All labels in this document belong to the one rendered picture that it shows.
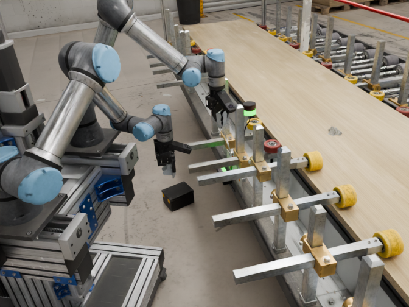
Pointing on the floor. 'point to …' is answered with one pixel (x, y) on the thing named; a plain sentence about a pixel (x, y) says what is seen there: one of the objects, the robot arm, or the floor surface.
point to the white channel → (305, 25)
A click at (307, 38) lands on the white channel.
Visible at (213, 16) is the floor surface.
